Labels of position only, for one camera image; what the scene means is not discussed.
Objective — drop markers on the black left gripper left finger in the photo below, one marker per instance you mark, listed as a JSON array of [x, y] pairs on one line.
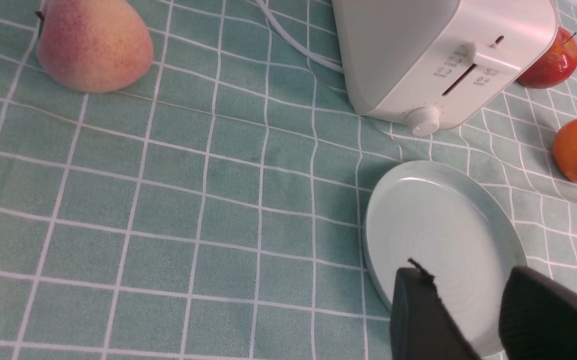
[[420, 327]]

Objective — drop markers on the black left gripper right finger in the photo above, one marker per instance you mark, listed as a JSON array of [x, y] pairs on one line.
[[538, 317]]

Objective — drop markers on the pale green round plate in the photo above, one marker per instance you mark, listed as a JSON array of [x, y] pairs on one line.
[[446, 222]]

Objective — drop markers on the green checkered tablecloth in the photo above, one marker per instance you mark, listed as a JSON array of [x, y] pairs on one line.
[[213, 209]]

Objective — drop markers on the red apple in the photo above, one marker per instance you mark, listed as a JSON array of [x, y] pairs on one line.
[[555, 66]]

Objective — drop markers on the white two-slot toaster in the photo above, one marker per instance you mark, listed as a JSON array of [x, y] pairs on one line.
[[432, 64]]

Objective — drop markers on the pink yellow peach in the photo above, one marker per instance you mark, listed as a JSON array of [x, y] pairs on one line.
[[93, 46]]

